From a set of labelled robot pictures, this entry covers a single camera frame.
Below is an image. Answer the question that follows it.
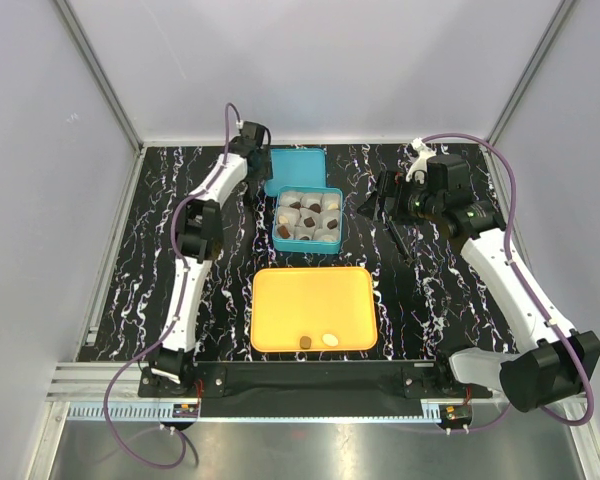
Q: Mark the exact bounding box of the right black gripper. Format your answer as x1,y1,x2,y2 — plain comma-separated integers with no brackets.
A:
356,170,443,227

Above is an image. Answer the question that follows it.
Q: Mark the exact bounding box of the teal tin box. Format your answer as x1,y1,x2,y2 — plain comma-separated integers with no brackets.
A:
265,148,344,255

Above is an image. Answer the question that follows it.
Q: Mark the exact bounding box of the dark rectangular chocolate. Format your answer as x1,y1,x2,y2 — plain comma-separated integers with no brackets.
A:
278,225,290,238

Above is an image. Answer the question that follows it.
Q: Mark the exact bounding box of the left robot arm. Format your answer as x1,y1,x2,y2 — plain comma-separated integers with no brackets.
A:
148,120,272,396

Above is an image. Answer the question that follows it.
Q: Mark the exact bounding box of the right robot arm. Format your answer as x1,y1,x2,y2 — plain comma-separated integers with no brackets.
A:
358,153,600,412

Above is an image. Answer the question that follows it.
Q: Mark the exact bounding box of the white round chocolate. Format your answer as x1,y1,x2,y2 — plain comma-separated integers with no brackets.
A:
322,334,339,347

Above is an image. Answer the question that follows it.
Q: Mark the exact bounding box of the orange plastic tray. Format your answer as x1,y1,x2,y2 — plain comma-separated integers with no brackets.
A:
250,267,378,353

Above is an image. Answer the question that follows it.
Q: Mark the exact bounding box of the right small circuit board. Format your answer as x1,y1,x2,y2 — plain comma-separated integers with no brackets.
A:
444,405,472,421

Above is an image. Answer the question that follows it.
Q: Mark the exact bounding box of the small circuit board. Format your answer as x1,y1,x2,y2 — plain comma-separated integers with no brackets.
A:
444,405,472,421
173,403,199,418

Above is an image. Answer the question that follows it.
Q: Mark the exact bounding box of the left small circuit board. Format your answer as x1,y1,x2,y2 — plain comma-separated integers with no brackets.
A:
173,403,199,418

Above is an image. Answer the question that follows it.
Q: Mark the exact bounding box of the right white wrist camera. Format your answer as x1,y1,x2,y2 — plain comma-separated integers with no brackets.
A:
406,138,436,184

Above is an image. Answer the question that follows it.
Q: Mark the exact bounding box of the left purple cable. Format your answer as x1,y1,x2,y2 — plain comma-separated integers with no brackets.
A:
103,102,246,470

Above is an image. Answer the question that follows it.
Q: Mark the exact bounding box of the purple cable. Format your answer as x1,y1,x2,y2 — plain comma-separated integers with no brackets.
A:
419,132,597,434
103,102,246,470

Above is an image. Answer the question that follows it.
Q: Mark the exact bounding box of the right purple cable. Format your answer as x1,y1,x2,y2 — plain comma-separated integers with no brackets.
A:
419,132,597,434

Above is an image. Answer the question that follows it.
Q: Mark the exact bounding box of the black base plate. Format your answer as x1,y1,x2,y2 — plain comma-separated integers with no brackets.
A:
138,360,491,420

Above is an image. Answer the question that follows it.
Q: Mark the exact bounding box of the white slotted cable duct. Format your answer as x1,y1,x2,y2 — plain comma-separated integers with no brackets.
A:
67,402,173,422

